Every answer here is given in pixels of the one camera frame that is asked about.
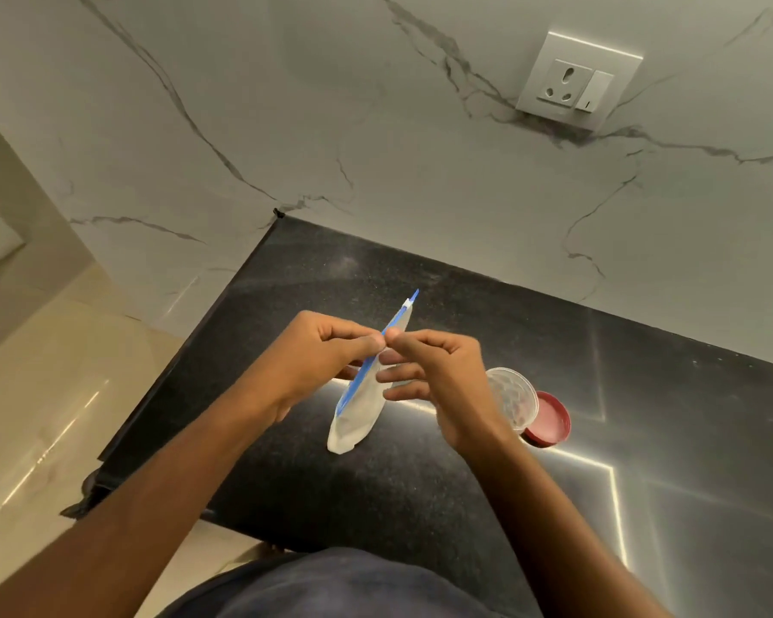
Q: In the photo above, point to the person's left hand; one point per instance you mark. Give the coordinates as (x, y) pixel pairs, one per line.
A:
(303, 366)

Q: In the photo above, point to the person's right hand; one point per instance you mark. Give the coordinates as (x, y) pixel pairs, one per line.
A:
(454, 392)

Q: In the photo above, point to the person's left thumb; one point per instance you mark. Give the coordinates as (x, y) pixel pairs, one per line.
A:
(361, 350)

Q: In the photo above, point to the person's right middle finger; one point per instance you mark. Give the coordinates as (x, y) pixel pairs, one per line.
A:
(399, 357)

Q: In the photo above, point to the person's right little finger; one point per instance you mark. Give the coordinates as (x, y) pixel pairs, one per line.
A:
(407, 391)

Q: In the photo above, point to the clear zip bag blue seal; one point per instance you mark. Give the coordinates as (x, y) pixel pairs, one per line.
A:
(361, 411)

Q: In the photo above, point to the person's right forearm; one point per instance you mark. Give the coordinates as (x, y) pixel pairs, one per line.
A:
(554, 540)

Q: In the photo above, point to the person's left forearm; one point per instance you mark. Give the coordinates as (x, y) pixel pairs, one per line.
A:
(135, 514)

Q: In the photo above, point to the clear round plastic container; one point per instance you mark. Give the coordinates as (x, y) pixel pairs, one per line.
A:
(514, 397)

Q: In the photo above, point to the red round lid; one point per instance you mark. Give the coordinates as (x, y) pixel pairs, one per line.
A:
(551, 421)

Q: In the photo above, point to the person's dark shirt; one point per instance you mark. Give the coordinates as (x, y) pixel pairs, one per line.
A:
(335, 588)

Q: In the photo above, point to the white wall socket switch plate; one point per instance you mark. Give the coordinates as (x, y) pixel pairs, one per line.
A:
(578, 80)

